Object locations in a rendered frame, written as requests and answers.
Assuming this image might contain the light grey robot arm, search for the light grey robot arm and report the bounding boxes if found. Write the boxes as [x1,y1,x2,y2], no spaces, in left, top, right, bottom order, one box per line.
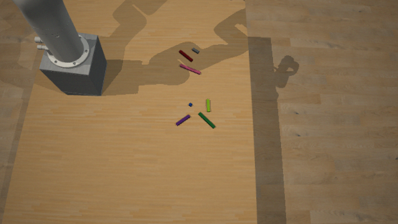
[12,0,90,68]

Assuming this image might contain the dark red rod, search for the dark red rod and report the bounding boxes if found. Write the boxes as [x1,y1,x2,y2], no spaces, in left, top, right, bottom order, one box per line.
[179,50,193,62]

